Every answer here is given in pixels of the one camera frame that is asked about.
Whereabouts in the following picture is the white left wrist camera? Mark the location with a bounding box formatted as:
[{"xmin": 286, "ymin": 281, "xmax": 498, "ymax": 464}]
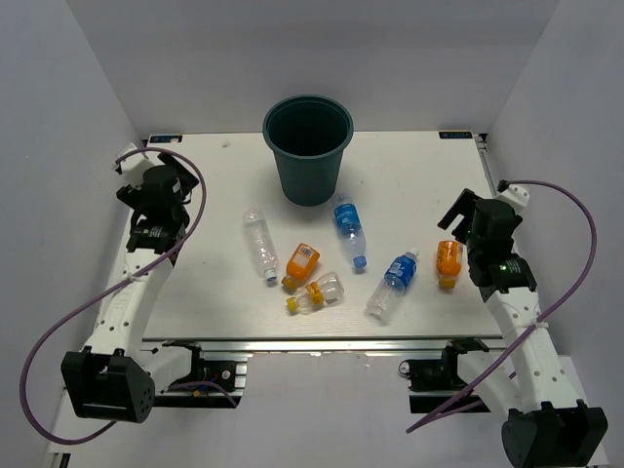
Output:
[{"xmin": 112, "ymin": 152, "xmax": 159, "ymax": 187}]

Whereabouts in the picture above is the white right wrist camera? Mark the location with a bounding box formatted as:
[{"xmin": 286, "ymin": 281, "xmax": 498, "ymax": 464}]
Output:
[{"xmin": 494, "ymin": 179, "xmax": 530, "ymax": 213}]

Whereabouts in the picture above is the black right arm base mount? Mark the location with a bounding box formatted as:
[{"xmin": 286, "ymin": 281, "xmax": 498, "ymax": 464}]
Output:
[{"xmin": 398, "ymin": 338, "xmax": 489, "ymax": 414}]

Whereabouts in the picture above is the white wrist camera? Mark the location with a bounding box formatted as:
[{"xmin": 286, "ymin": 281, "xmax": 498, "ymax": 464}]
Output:
[
  {"xmin": 494, "ymin": 179, "xmax": 530, "ymax": 213},
  {"xmin": 112, "ymin": 152, "xmax": 159, "ymax": 187}
]

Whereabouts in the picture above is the clear bottle yellow cap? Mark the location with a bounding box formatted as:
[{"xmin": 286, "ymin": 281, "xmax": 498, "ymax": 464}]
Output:
[{"xmin": 286, "ymin": 272, "xmax": 345, "ymax": 315}]

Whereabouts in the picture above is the blue table corner sticker left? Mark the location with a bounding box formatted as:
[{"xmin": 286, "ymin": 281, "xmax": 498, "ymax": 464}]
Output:
[{"xmin": 148, "ymin": 135, "xmax": 183, "ymax": 145}]

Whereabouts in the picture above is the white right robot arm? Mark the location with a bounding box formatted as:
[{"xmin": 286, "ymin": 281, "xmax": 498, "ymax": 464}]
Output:
[{"xmin": 438, "ymin": 184, "xmax": 607, "ymax": 467}]

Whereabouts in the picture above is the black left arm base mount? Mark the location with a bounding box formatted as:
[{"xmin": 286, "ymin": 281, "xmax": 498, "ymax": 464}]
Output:
[{"xmin": 147, "ymin": 340, "xmax": 248, "ymax": 410}]

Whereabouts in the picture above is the orange bottle with barcode label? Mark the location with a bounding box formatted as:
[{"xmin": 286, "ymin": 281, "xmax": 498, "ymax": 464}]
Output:
[{"xmin": 282, "ymin": 243, "xmax": 320, "ymax": 291}]

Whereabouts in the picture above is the aluminium table frame rail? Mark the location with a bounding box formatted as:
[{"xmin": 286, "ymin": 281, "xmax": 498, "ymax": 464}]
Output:
[{"xmin": 140, "ymin": 335, "xmax": 508, "ymax": 356}]

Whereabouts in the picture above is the blue table corner sticker right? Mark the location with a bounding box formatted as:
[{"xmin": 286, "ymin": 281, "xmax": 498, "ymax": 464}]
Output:
[{"xmin": 438, "ymin": 131, "xmax": 473, "ymax": 139}]

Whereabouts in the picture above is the dark green plastic bin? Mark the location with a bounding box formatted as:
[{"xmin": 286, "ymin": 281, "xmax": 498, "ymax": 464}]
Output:
[{"xmin": 262, "ymin": 95, "xmax": 354, "ymax": 207}]

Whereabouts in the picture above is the blue table corner sticker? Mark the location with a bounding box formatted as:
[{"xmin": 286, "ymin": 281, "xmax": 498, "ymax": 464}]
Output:
[
  {"xmin": 148, "ymin": 135, "xmax": 183, "ymax": 145},
  {"xmin": 438, "ymin": 131, "xmax": 473, "ymax": 139}
]

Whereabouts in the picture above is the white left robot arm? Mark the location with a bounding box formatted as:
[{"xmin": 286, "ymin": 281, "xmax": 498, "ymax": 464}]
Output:
[{"xmin": 60, "ymin": 153, "xmax": 206, "ymax": 423}]

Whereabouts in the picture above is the blue label bottle white cap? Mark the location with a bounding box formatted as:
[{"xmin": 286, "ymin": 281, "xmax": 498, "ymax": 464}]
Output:
[{"xmin": 365, "ymin": 249, "xmax": 419, "ymax": 325}]

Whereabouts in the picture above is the clear plastic water bottle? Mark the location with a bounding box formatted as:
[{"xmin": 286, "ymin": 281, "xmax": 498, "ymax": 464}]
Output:
[{"xmin": 243, "ymin": 210, "xmax": 278, "ymax": 284}]

